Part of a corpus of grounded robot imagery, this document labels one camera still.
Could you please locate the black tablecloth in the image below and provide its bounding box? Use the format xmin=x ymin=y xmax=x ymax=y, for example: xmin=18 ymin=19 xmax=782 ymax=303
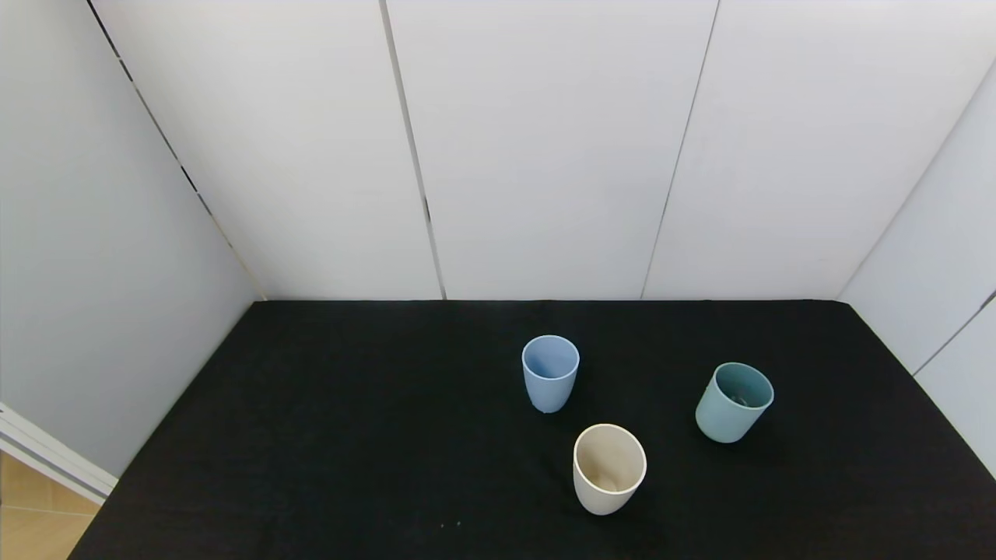
xmin=68 ymin=299 xmax=996 ymax=560

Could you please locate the cream plastic cup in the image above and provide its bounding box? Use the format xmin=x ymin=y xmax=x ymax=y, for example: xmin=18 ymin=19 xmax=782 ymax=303
xmin=573 ymin=424 xmax=647 ymax=516

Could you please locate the light blue plastic cup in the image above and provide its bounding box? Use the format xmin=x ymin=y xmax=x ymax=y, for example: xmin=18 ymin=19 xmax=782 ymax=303
xmin=521 ymin=334 xmax=580 ymax=414

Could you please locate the teal plastic cup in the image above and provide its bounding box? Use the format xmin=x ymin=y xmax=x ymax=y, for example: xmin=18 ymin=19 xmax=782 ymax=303
xmin=695 ymin=362 xmax=775 ymax=444

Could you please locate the white wall baseboard rail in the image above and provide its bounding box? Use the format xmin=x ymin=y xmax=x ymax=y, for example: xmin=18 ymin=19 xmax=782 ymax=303
xmin=0 ymin=404 xmax=117 ymax=505

